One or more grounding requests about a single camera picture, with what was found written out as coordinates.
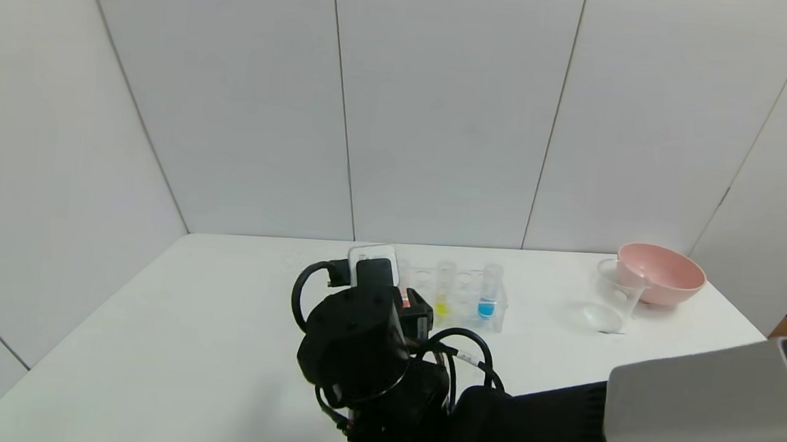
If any red pigment test tube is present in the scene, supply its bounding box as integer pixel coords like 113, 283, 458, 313
395, 259, 414, 310

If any blue pigment test tube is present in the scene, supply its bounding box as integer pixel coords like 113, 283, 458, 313
477, 263, 505, 323

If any clear plastic test tube rack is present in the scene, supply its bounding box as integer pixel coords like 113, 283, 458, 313
392, 262, 511, 335

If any yellow pigment test tube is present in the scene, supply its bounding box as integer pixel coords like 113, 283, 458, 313
432, 260, 459, 325

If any clear plastic measuring beaker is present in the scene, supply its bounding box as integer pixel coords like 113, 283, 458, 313
581, 256, 652, 336

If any pink plastic bowl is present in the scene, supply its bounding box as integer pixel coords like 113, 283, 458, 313
614, 241, 710, 310

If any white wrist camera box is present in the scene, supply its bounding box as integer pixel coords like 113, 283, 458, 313
346, 241, 402, 290

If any black camera cable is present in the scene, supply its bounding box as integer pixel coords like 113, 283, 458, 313
289, 257, 355, 337

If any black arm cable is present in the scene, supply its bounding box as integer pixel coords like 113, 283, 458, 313
415, 325, 512, 422

